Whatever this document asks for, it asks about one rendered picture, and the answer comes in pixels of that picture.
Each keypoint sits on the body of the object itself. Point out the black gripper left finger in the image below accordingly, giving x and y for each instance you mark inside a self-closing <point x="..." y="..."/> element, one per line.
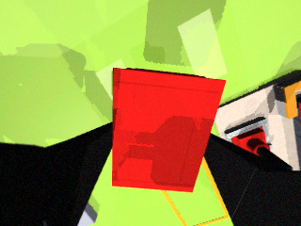
<point x="58" y="179"/>

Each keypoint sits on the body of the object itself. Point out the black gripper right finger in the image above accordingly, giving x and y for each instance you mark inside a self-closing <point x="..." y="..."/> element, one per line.
<point x="255" y="191"/>

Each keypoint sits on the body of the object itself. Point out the light grey rectangular block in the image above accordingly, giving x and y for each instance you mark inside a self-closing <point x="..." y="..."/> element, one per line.
<point x="88" y="217"/>

